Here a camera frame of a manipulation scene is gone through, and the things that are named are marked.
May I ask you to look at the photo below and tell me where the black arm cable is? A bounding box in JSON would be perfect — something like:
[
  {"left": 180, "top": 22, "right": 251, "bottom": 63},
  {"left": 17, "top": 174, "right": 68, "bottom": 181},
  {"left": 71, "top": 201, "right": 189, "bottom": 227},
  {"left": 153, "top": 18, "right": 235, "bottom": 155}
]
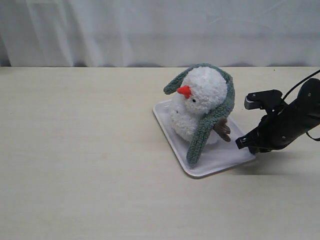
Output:
[{"left": 272, "top": 69, "right": 320, "bottom": 141}]

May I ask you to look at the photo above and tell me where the white plastic tray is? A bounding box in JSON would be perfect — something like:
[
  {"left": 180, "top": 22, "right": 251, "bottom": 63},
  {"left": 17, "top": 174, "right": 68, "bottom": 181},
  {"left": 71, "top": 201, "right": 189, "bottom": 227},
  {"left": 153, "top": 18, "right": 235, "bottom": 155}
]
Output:
[{"left": 152, "top": 100, "right": 256, "bottom": 179}]

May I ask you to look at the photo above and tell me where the white plush snowman toy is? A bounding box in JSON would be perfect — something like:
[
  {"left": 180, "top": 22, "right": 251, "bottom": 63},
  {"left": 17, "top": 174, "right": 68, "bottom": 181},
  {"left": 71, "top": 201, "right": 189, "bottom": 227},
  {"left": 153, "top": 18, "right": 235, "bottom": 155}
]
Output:
[{"left": 168, "top": 66, "right": 228, "bottom": 143}]

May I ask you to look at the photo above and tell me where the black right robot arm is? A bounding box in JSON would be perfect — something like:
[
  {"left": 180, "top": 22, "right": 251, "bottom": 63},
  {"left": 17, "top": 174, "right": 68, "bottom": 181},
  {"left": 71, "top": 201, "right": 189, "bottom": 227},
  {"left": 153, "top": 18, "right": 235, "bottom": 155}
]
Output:
[{"left": 235, "top": 78, "right": 320, "bottom": 154}]

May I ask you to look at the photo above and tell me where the green fleece scarf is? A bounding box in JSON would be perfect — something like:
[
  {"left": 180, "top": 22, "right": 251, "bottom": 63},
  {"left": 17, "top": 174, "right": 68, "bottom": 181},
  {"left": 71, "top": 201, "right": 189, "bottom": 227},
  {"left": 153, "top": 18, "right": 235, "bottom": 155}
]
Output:
[{"left": 163, "top": 63, "right": 236, "bottom": 166}]

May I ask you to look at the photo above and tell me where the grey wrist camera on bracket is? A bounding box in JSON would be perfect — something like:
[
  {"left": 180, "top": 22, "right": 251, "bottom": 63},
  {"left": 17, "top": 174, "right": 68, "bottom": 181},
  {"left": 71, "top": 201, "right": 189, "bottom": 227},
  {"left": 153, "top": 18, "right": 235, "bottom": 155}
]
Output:
[{"left": 244, "top": 89, "right": 283, "bottom": 113}]

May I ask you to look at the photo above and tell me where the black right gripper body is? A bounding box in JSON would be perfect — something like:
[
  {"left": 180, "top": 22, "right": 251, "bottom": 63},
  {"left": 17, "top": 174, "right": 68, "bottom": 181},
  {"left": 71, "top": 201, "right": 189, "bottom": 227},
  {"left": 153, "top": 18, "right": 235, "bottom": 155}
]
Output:
[{"left": 258, "top": 101, "right": 320, "bottom": 153}]

